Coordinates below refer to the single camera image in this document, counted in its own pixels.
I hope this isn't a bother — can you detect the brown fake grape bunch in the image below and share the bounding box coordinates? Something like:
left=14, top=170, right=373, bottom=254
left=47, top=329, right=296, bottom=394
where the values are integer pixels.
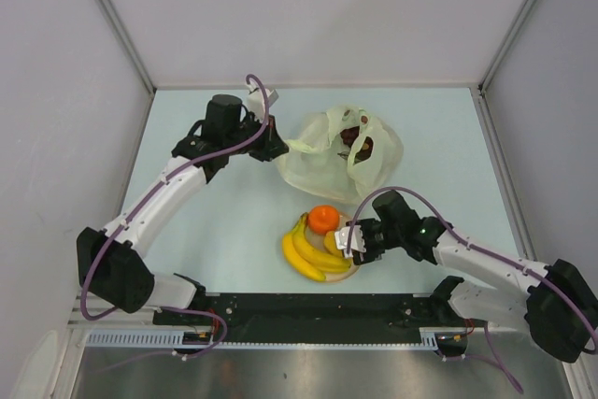
left=337, top=126, right=374, bottom=164

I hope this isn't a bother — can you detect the yellow fake banana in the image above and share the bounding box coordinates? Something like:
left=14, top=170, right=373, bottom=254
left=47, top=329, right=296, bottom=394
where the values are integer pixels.
left=281, top=213, right=355, bottom=283

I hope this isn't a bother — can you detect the white slotted cable duct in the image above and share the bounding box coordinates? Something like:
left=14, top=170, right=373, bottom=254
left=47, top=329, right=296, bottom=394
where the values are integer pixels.
left=86, top=329, right=466, bottom=352

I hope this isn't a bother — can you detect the orange fake fruit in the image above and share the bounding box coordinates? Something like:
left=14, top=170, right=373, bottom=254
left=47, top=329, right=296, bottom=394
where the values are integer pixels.
left=307, top=205, right=340, bottom=235

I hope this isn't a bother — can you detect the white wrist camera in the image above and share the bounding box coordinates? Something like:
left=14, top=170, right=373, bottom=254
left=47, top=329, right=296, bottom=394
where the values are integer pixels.
left=245, top=84, right=278, bottom=117
left=334, top=225, right=366, bottom=259

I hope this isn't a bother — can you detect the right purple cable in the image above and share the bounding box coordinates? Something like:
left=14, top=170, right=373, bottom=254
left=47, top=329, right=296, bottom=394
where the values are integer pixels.
left=345, top=186, right=598, bottom=394

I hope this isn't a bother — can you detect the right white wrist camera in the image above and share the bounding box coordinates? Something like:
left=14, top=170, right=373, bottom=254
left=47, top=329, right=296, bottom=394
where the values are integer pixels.
left=334, top=225, right=366, bottom=259

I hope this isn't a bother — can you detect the right corner aluminium post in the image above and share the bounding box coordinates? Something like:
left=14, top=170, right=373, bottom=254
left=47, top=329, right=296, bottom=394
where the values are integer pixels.
left=480, top=0, right=569, bottom=92

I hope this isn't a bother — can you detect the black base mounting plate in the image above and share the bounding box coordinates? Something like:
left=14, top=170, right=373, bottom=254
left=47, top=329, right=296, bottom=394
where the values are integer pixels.
left=152, top=292, right=487, bottom=345

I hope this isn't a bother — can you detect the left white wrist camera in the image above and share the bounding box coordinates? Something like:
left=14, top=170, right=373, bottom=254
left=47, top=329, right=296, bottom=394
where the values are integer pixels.
left=245, top=84, right=278, bottom=117

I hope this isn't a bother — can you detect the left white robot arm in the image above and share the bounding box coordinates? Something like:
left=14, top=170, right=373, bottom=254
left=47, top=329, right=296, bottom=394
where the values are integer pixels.
left=76, top=88, right=289, bottom=324

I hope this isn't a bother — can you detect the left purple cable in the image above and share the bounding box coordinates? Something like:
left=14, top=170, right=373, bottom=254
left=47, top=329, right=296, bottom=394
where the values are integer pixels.
left=78, top=73, right=276, bottom=363

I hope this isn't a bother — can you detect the left corner aluminium post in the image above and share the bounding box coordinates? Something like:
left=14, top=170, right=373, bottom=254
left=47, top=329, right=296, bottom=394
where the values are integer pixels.
left=94, top=0, right=157, bottom=97

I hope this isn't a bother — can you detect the yellow-green plastic bag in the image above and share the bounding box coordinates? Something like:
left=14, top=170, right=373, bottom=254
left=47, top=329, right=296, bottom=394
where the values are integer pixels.
left=275, top=105, right=404, bottom=204

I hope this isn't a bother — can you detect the purple cable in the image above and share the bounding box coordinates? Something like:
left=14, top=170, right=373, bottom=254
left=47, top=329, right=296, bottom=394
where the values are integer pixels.
left=345, top=186, right=598, bottom=394
left=78, top=73, right=276, bottom=363

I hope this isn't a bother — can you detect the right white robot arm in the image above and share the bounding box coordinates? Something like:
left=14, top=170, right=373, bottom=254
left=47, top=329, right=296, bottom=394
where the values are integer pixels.
left=335, top=186, right=597, bottom=363

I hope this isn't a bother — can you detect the corner aluminium post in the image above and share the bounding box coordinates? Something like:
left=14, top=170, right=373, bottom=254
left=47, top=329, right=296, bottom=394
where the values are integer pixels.
left=94, top=0, right=157, bottom=97
left=480, top=0, right=569, bottom=92

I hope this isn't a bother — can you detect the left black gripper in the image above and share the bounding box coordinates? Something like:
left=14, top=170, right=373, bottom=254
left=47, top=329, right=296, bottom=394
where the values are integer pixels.
left=225, top=112, right=289, bottom=163

